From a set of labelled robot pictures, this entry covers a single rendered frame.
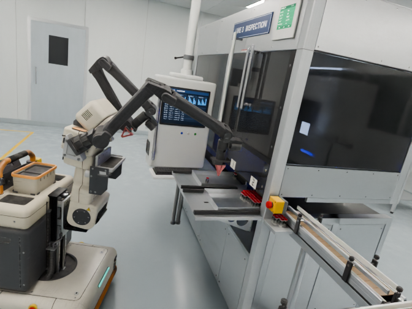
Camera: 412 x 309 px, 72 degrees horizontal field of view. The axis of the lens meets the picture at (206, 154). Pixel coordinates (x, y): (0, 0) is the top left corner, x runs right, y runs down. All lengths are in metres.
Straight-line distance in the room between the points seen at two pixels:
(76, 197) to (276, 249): 1.21
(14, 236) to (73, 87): 5.35
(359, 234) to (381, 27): 1.27
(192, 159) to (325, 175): 1.18
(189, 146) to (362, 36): 1.47
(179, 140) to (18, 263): 1.37
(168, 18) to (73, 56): 2.17
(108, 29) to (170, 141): 4.75
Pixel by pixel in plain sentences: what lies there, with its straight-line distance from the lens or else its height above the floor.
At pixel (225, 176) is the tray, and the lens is 2.23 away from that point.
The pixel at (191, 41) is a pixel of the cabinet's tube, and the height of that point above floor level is 1.84.
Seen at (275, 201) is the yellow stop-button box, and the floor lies 1.03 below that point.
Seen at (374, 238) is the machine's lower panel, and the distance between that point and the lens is 2.34.
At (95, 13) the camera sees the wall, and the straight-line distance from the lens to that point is 6.91.
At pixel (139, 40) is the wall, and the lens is 6.87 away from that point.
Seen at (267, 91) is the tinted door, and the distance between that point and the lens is 1.77.
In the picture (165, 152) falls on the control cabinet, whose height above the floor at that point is 0.93.
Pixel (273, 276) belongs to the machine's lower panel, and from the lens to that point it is 1.99.
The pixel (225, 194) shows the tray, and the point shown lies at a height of 0.88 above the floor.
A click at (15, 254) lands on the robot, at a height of 0.54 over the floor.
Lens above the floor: 1.60
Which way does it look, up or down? 15 degrees down
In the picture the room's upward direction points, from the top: 9 degrees clockwise
